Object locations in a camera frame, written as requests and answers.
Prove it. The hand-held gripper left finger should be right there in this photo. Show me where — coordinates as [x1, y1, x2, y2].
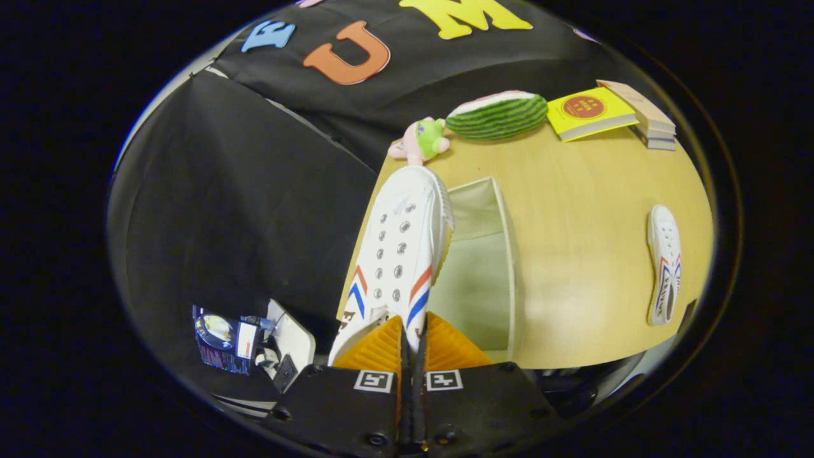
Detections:
[261, 314, 413, 457]

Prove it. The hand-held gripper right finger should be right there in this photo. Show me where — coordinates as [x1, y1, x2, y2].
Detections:
[413, 314, 568, 457]

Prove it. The pale green storage box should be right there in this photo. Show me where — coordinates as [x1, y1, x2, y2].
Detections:
[425, 177, 526, 364]

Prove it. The white canvas shoe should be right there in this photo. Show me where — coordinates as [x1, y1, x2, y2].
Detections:
[647, 204, 683, 326]
[328, 165, 455, 367]

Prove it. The small black device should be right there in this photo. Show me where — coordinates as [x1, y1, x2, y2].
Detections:
[273, 353, 300, 394]

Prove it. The white flat device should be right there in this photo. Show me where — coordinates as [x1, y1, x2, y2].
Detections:
[266, 299, 317, 382]

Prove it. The blue printed package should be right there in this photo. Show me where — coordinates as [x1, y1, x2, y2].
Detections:
[193, 305, 261, 376]

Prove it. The black backdrop cloth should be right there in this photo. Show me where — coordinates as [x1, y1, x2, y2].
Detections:
[108, 0, 643, 395]

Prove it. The pink plush toy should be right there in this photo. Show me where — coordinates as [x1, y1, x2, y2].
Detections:
[388, 117, 451, 167]

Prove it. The watermelon slice plush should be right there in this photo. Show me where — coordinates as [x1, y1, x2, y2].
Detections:
[445, 90, 549, 141]

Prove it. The yellow book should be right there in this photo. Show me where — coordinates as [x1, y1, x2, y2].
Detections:
[547, 87, 638, 142]

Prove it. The stack of beige books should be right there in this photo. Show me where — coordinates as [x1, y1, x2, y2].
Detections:
[596, 80, 677, 151]

